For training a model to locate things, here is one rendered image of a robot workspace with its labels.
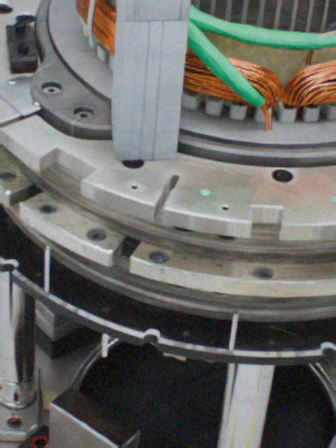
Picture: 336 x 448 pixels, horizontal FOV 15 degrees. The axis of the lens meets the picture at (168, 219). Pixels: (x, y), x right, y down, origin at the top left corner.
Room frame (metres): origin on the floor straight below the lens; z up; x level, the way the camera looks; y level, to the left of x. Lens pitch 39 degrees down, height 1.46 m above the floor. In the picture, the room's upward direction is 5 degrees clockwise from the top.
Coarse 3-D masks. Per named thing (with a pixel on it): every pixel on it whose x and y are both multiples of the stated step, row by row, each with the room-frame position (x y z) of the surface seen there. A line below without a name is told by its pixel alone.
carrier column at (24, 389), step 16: (0, 272) 0.59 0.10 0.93; (0, 288) 0.59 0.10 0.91; (16, 288) 0.59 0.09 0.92; (0, 304) 0.59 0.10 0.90; (16, 304) 0.59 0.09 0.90; (32, 304) 0.59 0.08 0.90; (0, 320) 0.59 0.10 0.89; (16, 320) 0.59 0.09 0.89; (32, 320) 0.60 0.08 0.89; (0, 336) 0.59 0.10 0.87; (16, 336) 0.59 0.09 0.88; (32, 336) 0.60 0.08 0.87; (0, 352) 0.59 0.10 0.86; (16, 352) 0.59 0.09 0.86; (32, 352) 0.60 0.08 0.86; (0, 368) 0.59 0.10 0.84; (16, 368) 0.59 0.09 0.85; (32, 368) 0.60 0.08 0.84; (0, 384) 0.60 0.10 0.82; (16, 384) 0.59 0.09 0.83; (32, 384) 0.60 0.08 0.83; (0, 400) 0.59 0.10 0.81; (16, 400) 0.59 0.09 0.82; (32, 400) 0.60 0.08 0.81
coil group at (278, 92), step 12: (192, 60) 0.52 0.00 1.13; (240, 60) 0.52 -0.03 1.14; (204, 72) 0.52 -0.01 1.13; (240, 72) 0.52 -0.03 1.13; (252, 72) 0.52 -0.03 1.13; (264, 72) 0.52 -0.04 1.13; (216, 84) 0.52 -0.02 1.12; (252, 84) 0.52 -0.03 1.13; (264, 84) 0.52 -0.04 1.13; (276, 84) 0.52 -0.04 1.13; (216, 96) 0.53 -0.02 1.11; (228, 96) 0.52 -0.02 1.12; (264, 96) 0.52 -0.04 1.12; (276, 96) 0.52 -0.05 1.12
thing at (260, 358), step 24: (0, 264) 0.50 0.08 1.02; (24, 288) 0.48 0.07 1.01; (72, 312) 0.47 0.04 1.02; (120, 336) 0.46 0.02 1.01; (144, 336) 0.45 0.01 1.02; (216, 360) 0.45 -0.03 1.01; (240, 360) 0.45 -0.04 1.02; (264, 360) 0.45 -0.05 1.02; (288, 360) 0.45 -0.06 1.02; (312, 360) 0.45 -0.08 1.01
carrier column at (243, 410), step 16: (240, 368) 0.47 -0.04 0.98; (256, 368) 0.47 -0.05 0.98; (272, 368) 0.48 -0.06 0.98; (224, 384) 0.48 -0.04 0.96; (240, 384) 0.47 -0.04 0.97; (256, 384) 0.47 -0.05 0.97; (224, 400) 0.48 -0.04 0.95; (240, 400) 0.47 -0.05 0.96; (256, 400) 0.47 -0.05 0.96; (224, 416) 0.48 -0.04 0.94; (240, 416) 0.47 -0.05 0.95; (256, 416) 0.47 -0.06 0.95; (224, 432) 0.48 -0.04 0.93; (240, 432) 0.47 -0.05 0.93; (256, 432) 0.48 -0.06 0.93
